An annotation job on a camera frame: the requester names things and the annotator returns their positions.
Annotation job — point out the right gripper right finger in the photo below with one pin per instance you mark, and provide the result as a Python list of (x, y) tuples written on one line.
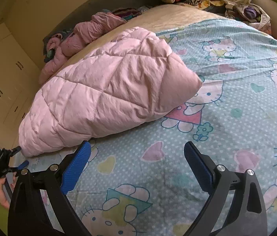
[(247, 213)]

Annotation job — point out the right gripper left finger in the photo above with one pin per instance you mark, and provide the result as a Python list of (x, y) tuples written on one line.
[(27, 214)]

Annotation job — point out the light pink quilted coat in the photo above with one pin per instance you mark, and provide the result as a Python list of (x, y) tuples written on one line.
[(133, 79)]

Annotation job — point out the person's left hand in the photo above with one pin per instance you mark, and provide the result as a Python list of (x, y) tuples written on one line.
[(3, 200)]

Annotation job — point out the blue Hello Kitty bedsheet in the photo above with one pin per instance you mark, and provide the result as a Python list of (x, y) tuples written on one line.
[(138, 182)]

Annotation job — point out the cream built-in wardrobe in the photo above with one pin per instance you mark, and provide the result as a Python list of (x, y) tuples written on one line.
[(18, 86)]

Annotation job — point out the pink puffer jacket at headboard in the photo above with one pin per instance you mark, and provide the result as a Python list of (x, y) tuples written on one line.
[(65, 44)]

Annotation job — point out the purple item in plastic bag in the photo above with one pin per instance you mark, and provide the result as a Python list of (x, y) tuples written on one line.
[(254, 16)]

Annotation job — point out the beige bed blanket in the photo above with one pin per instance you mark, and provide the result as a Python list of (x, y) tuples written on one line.
[(157, 19)]

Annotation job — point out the grey upholstered headboard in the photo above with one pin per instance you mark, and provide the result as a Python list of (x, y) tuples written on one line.
[(126, 9)]

